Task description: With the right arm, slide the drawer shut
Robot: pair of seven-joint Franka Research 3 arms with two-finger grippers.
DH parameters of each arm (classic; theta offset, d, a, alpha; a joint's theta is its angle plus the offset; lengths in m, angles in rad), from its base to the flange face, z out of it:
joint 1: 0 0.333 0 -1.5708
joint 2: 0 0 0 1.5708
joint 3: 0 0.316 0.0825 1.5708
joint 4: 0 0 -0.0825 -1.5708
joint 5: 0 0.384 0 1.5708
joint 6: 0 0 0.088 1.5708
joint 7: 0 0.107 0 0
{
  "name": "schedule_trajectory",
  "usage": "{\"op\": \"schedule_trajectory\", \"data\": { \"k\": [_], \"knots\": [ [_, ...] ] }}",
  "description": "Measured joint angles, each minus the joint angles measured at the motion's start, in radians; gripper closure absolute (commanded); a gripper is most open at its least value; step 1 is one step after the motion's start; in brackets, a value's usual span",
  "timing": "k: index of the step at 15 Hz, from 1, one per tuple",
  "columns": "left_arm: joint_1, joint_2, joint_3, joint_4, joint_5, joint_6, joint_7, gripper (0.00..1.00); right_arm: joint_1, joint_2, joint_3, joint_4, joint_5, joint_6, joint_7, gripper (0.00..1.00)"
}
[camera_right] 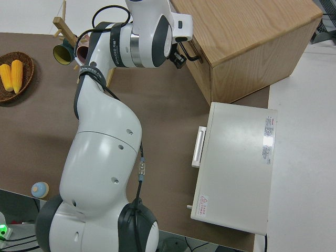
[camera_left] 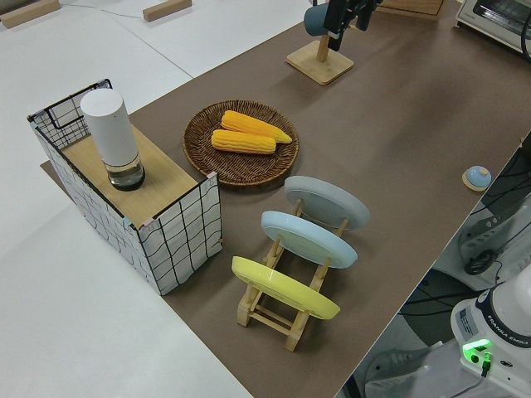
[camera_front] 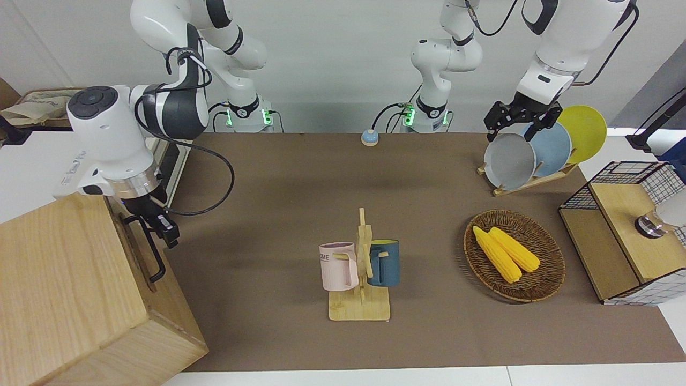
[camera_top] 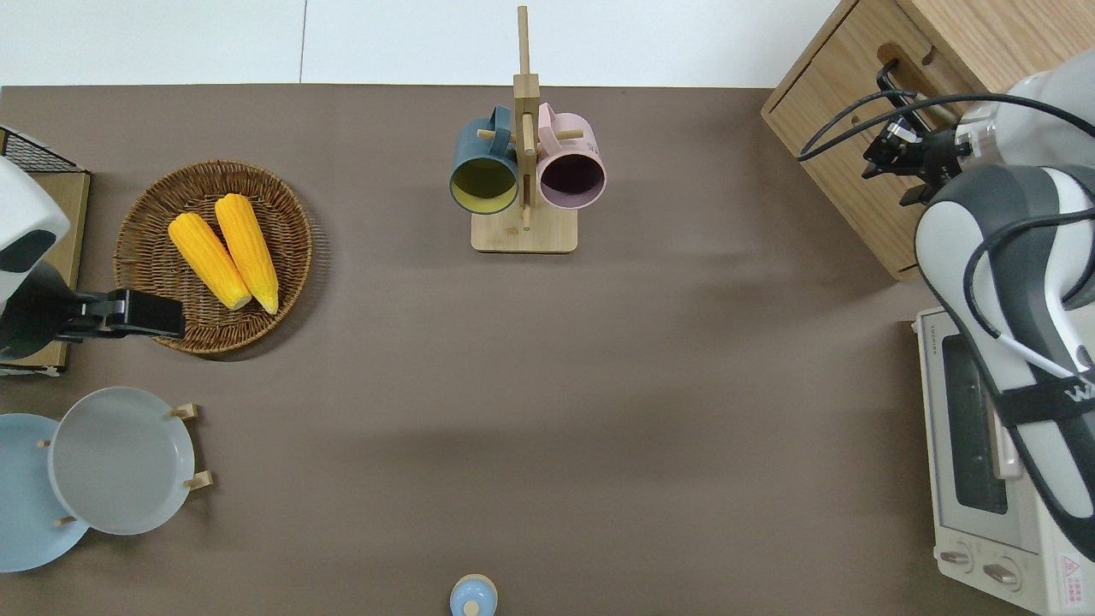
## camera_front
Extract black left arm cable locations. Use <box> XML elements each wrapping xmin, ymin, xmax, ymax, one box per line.
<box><xmin>465</xmin><ymin>0</ymin><xmax>640</xmax><ymax>86</ymax></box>

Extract wooden drawer with black handle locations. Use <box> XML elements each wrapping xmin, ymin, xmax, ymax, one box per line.
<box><xmin>110</xmin><ymin>204</ymin><xmax>183</xmax><ymax>322</ymax></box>

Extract white cylinder bottle clear base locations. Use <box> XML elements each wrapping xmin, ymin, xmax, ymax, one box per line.
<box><xmin>635</xmin><ymin>201</ymin><xmax>686</xmax><ymax>239</ymax></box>

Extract pink mug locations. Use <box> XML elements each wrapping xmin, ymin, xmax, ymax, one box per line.
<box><xmin>319</xmin><ymin>242</ymin><xmax>359</xmax><ymax>292</ymax></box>

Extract black camera stand pole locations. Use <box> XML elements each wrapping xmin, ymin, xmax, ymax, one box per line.
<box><xmin>626</xmin><ymin>88</ymin><xmax>686</xmax><ymax>151</ymax></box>

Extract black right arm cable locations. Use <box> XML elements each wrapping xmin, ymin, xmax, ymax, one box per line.
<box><xmin>134</xmin><ymin>47</ymin><xmax>236</xmax><ymax>217</ymax></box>

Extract round brown wicker basket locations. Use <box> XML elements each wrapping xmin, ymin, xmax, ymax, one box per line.
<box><xmin>464</xmin><ymin>210</ymin><xmax>566</xmax><ymax>303</ymax></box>

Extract wire grid shelf wooden boards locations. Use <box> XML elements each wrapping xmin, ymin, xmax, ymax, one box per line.
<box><xmin>559</xmin><ymin>161</ymin><xmax>686</xmax><ymax>306</ymax></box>

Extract yellow plate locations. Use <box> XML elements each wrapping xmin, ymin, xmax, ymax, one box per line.
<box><xmin>557</xmin><ymin>105</ymin><xmax>607</xmax><ymax>164</ymax></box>

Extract wooden plate rack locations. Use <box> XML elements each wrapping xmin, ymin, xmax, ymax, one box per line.
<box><xmin>477</xmin><ymin>162</ymin><xmax>579</xmax><ymax>197</ymax></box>

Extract dark blue mug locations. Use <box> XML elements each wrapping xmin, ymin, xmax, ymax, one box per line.
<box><xmin>367</xmin><ymin>240</ymin><xmax>400</xmax><ymax>287</ymax></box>

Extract silver toaster oven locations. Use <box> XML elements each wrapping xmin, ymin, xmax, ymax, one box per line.
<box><xmin>145</xmin><ymin>137</ymin><xmax>193</xmax><ymax>211</ymax></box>

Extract black left base cable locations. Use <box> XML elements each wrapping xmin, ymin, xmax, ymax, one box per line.
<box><xmin>372</xmin><ymin>101</ymin><xmax>414</xmax><ymax>133</ymax></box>

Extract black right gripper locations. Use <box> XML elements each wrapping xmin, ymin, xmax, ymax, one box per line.
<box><xmin>122</xmin><ymin>189</ymin><xmax>181</xmax><ymax>249</ymax></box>

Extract cardboard box with paper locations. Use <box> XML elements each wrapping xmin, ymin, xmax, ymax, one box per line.
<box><xmin>0</xmin><ymin>86</ymin><xmax>86</xmax><ymax>129</ymax></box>

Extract wooden drawer cabinet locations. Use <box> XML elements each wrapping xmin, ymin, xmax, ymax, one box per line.
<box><xmin>0</xmin><ymin>192</ymin><xmax>210</xmax><ymax>386</ymax></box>

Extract grey plate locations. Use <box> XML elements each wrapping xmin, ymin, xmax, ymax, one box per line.
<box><xmin>484</xmin><ymin>132</ymin><xmax>536</xmax><ymax>191</ymax></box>

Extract wooden mug tree stand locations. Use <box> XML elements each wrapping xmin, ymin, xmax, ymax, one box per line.
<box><xmin>329</xmin><ymin>208</ymin><xmax>391</xmax><ymax>321</ymax></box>

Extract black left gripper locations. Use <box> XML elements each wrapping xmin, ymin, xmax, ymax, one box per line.
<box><xmin>484</xmin><ymin>92</ymin><xmax>563</xmax><ymax>143</ymax></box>

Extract yellow corn cob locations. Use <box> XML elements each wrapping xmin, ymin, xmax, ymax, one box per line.
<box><xmin>473</xmin><ymin>226</ymin><xmax>523</xmax><ymax>284</ymax></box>
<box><xmin>489</xmin><ymin>227</ymin><xmax>541</xmax><ymax>273</ymax></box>

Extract brown table mat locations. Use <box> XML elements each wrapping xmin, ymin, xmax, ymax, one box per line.
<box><xmin>161</xmin><ymin>131</ymin><xmax>686</xmax><ymax>372</ymax></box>

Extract black base cable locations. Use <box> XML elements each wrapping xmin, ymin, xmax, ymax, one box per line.
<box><xmin>372</xmin><ymin>101</ymin><xmax>414</xmax><ymax>133</ymax></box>
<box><xmin>208</xmin><ymin>101</ymin><xmax>232</xmax><ymax>132</ymax></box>

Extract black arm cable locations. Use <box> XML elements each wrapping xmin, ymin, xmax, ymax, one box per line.
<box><xmin>134</xmin><ymin>47</ymin><xmax>236</xmax><ymax>217</ymax></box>
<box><xmin>465</xmin><ymin>0</ymin><xmax>640</xmax><ymax>86</ymax></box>

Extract light blue plate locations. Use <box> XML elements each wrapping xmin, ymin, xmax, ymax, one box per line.
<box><xmin>523</xmin><ymin>122</ymin><xmax>572</xmax><ymax>177</ymax></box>

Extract black right base cable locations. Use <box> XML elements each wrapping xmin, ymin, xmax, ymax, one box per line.
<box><xmin>208</xmin><ymin>101</ymin><xmax>232</xmax><ymax>132</ymax></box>

